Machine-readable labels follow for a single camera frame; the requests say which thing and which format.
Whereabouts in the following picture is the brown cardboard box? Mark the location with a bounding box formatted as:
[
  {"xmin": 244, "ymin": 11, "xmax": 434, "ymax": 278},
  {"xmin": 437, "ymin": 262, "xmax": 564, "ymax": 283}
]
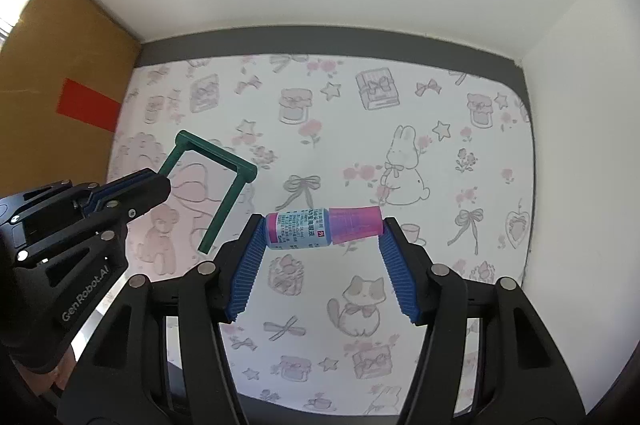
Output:
[{"xmin": 0, "ymin": 0, "xmax": 144, "ymax": 203}]

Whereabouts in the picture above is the blue bottle with pink cap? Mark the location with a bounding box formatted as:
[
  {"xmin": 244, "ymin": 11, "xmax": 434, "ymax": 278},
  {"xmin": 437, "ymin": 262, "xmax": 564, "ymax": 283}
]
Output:
[{"xmin": 265, "ymin": 206, "xmax": 384, "ymax": 251}]

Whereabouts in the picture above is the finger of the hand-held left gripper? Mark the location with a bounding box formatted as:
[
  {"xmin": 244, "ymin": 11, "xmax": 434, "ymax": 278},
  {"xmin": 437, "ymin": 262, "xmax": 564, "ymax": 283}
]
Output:
[
  {"xmin": 82, "ymin": 168, "xmax": 161, "ymax": 211},
  {"xmin": 97, "ymin": 178, "xmax": 172, "ymax": 226}
]

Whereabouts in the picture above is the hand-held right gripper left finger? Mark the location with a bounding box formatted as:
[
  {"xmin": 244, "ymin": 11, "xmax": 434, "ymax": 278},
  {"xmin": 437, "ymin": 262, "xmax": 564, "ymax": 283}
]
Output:
[{"xmin": 57, "ymin": 214, "xmax": 267, "ymax": 425}]

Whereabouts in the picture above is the printed teddy bear mat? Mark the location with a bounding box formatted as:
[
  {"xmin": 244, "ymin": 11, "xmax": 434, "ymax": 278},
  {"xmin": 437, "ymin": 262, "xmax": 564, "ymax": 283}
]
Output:
[{"xmin": 75, "ymin": 52, "xmax": 532, "ymax": 417}]

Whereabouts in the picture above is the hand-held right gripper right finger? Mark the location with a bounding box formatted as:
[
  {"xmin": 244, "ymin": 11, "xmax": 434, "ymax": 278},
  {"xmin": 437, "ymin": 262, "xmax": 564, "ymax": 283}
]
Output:
[{"xmin": 378, "ymin": 217, "xmax": 586, "ymax": 425}]

